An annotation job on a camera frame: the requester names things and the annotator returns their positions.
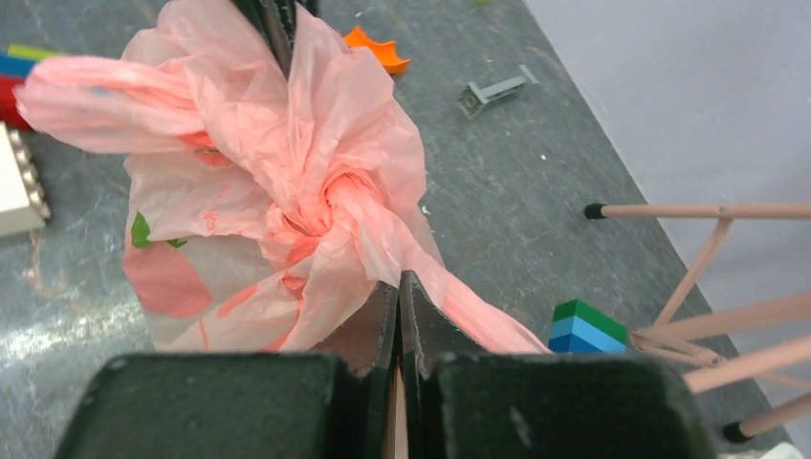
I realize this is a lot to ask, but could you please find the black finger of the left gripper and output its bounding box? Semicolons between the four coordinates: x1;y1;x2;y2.
231;0;319;77

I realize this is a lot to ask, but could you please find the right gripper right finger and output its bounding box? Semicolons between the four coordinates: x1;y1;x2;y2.
399;271;486;458

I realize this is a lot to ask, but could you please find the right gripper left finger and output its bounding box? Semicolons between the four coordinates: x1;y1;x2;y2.
314;282;398;458

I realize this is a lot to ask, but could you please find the pink plastic bag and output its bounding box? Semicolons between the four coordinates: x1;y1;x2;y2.
14;1;546;353

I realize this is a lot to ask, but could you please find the orange curved toy piece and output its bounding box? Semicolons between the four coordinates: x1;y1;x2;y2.
343;26;411;76

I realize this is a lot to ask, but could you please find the green blue grey brick stack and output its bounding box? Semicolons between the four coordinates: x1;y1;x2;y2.
547;299;627;354

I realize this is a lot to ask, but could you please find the grey toy bar piece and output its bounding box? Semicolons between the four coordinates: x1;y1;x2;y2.
457;64;538;120

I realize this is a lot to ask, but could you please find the pink music stand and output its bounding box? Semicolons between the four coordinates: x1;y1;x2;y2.
583;202;810;448

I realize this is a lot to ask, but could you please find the multicolour stacked brick block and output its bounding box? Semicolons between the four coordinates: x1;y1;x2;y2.
1;44;59;131

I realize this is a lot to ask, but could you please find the cream white toy brick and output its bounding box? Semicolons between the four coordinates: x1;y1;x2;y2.
1;122;52;237

